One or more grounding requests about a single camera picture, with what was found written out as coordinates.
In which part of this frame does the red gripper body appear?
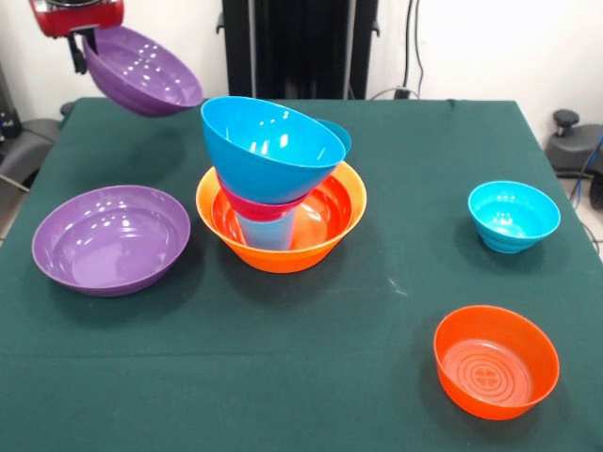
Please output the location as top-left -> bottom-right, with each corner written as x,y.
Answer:
28,0 -> 126,40

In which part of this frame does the purple bowl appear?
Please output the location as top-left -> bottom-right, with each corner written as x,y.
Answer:
82,25 -> 204,119
31,185 -> 192,298

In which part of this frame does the large blue bowl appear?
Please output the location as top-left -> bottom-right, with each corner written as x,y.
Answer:
200,96 -> 348,206

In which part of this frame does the magenta bowl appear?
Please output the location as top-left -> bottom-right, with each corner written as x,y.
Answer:
217,171 -> 307,222

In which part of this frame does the blue cup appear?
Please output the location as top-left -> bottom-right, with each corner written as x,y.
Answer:
237,209 -> 298,250

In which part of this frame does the blue bowl with ring pattern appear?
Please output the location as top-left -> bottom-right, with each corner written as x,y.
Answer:
319,120 -> 353,159

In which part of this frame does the glossy red bowl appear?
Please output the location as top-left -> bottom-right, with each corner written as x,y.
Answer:
210,173 -> 355,252

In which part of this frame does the orange bowl with ring pattern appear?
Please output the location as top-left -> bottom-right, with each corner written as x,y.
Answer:
432,304 -> 561,421

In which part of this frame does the large orange bowl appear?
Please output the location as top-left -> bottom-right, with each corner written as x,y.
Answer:
195,160 -> 368,274

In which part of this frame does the cyan ribbed bowl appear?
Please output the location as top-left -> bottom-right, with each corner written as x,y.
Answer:
467,180 -> 562,255

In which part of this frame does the dark green tablecloth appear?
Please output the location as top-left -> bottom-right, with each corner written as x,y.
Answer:
0,96 -> 603,452

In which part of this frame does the dark grey pedestal foot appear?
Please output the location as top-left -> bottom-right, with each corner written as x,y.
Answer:
545,108 -> 603,174
0,101 -> 76,189

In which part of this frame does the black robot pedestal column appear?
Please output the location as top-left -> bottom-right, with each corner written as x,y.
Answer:
217,0 -> 381,100

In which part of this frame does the black wall cable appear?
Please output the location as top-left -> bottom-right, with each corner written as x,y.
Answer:
369,0 -> 425,101

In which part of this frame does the blue cable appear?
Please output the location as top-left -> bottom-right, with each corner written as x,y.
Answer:
569,136 -> 603,208

